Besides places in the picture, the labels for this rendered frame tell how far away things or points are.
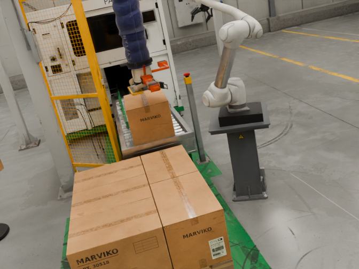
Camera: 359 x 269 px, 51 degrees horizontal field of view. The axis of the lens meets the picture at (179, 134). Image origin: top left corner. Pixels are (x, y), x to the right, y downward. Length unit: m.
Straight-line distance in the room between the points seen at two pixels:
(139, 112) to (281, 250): 1.68
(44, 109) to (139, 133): 1.11
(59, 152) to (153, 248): 2.10
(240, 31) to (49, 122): 2.30
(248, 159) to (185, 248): 1.16
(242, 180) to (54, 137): 2.03
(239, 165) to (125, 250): 1.39
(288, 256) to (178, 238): 0.84
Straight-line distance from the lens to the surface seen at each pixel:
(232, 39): 2.72
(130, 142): 3.82
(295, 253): 2.91
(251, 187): 3.48
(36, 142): 6.52
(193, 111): 4.09
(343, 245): 2.98
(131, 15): 3.32
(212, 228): 2.49
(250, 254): 2.91
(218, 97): 3.02
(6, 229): 4.17
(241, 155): 3.32
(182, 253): 2.54
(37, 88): 4.09
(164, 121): 3.51
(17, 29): 4.03
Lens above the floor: 1.87
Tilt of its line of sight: 21 degrees down
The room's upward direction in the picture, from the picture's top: 12 degrees counter-clockwise
